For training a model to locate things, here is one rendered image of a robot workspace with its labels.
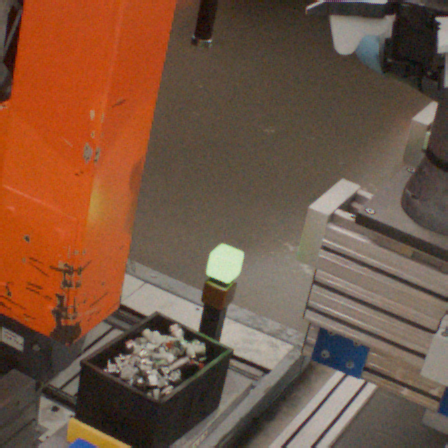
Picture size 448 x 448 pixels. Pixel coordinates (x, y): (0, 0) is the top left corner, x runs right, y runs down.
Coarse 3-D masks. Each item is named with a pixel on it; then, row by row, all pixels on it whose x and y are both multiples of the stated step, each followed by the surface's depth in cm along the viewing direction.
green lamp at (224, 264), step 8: (216, 248) 184; (224, 248) 185; (232, 248) 185; (216, 256) 183; (224, 256) 182; (232, 256) 183; (240, 256) 184; (208, 264) 184; (216, 264) 183; (224, 264) 182; (232, 264) 182; (240, 264) 185; (208, 272) 184; (216, 272) 184; (224, 272) 183; (232, 272) 183; (224, 280) 184
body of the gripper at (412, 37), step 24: (408, 0) 114; (432, 0) 115; (408, 24) 114; (432, 24) 112; (384, 48) 116; (408, 48) 115; (432, 48) 113; (384, 72) 118; (408, 72) 116; (432, 72) 114
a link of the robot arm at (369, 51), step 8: (392, 16) 139; (384, 32) 138; (368, 40) 139; (376, 40) 138; (384, 40) 137; (360, 48) 140; (368, 48) 139; (376, 48) 138; (360, 56) 141; (368, 56) 140; (376, 56) 138; (368, 64) 141; (376, 64) 139; (400, 80) 138; (408, 80) 137; (416, 80) 136; (416, 88) 137
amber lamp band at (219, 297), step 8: (208, 280) 185; (208, 288) 185; (216, 288) 185; (224, 288) 184; (232, 288) 186; (208, 296) 186; (216, 296) 185; (224, 296) 185; (232, 296) 187; (208, 304) 186; (216, 304) 186; (224, 304) 185
